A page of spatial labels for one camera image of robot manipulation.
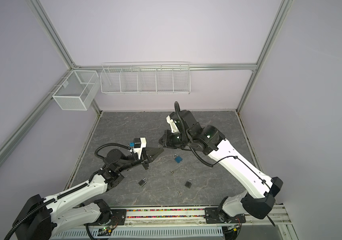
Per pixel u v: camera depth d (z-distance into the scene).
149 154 0.62
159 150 0.64
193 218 0.74
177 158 0.94
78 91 1.01
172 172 0.89
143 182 0.85
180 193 0.81
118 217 0.74
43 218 0.39
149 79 0.98
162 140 0.63
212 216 0.73
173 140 0.55
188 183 0.85
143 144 0.58
